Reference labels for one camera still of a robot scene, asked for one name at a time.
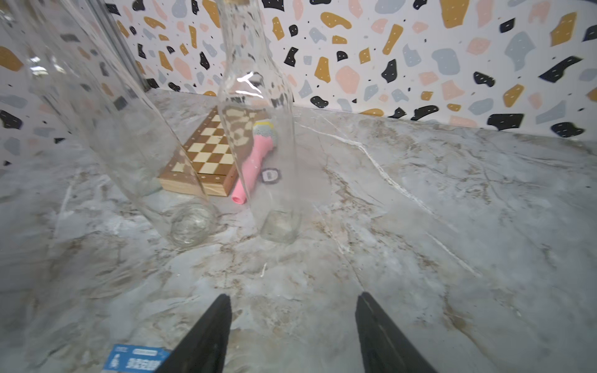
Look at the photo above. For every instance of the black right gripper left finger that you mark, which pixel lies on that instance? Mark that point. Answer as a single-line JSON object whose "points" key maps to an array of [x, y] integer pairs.
{"points": [[204, 348]]}

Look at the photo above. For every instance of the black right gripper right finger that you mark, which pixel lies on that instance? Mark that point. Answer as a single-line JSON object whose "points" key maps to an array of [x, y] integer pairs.
{"points": [[383, 346]]}

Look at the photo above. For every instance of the clear glass bottle with cork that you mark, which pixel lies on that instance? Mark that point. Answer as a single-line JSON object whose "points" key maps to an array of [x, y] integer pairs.
{"points": [[255, 105]]}

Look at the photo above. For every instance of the glass bottle blue label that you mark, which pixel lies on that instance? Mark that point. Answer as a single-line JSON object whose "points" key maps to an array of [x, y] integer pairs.
{"points": [[71, 69]]}

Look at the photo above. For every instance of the purple poker chip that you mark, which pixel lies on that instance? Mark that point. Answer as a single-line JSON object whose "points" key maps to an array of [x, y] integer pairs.
{"points": [[270, 176]]}

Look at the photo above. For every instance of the wooden chessboard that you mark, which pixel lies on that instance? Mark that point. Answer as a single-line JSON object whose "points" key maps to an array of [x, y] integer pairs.
{"points": [[206, 162]]}

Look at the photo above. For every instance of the pink toy microphone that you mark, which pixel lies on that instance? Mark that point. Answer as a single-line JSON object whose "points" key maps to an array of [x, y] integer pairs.
{"points": [[264, 141]]}

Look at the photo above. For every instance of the left metal corner post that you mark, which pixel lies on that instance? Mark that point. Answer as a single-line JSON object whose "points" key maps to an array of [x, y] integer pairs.
{"points": [[107, 15]]}

